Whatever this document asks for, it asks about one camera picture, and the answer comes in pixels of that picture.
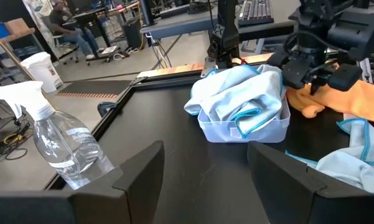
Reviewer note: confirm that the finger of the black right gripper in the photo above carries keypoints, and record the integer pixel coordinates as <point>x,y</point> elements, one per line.
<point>345,77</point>
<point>297,73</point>

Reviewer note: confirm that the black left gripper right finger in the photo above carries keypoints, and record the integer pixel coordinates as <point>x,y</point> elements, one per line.
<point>298,199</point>

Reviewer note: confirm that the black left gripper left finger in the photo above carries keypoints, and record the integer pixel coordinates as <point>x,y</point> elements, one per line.
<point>81,208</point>

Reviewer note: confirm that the orange microfiber towel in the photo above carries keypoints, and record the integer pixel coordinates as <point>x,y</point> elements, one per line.
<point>354,99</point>

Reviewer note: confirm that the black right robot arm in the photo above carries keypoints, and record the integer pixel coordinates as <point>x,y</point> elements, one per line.
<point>227,31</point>

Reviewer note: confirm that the black computer keyboard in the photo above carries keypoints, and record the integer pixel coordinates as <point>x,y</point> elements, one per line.
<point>255,12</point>

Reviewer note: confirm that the clear spray bottle white nozzle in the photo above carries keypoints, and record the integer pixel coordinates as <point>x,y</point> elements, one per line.
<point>62,143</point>

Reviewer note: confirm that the translucent white rectangular basket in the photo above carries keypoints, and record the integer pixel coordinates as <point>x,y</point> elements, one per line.
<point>224,132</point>

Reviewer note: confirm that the black table clamp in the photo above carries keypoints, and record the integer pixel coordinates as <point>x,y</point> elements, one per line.
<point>107,107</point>

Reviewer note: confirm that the dark floor mat striped edge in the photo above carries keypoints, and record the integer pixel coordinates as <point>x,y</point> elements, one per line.
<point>90,88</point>

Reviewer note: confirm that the white trash bin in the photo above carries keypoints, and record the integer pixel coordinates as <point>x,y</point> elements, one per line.
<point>42,71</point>

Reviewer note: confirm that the wooden broom stick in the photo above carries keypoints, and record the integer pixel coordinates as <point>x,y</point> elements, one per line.
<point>12,54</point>

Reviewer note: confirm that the black waste bin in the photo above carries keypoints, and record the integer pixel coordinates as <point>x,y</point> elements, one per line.
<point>132,32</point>

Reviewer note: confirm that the person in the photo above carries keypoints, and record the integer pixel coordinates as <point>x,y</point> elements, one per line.
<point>65,28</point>

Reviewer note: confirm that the black office desk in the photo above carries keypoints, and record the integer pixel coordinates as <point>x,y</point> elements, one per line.
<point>90,15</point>

